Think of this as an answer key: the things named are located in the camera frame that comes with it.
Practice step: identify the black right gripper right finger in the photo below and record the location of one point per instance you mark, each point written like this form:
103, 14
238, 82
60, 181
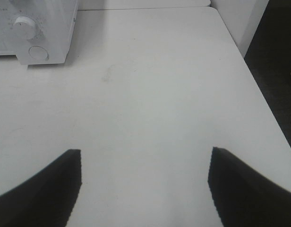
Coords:
243, 197

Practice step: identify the round white door button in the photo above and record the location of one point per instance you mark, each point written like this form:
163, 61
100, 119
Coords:
38, 53

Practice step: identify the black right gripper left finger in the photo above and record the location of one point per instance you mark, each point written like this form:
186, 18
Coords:
47, 198

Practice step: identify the white microwave oven body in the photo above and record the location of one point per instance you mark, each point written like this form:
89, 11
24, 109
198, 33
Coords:
56, 20

